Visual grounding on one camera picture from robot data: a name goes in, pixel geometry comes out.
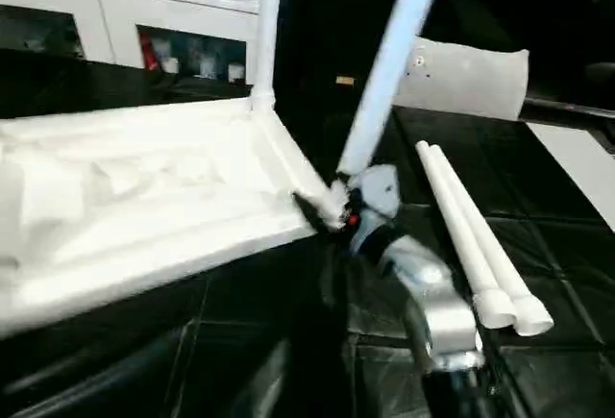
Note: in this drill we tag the white plastic table leg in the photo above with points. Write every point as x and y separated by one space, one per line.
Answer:
266 29
456 226
490 245
384 62

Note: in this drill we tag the white plastic table top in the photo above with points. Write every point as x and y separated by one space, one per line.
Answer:
144 197

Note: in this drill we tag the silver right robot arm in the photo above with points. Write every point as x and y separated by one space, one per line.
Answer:
432 293

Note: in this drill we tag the small tan label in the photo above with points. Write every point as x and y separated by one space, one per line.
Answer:
344 80

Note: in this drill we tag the black table mat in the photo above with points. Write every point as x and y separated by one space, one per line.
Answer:
528 245

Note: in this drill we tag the black cabinet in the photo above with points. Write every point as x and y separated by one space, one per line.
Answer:
327 14

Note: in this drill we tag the white flat board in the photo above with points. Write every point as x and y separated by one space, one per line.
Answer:
576 163

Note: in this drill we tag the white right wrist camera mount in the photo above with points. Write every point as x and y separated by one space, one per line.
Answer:
382 187

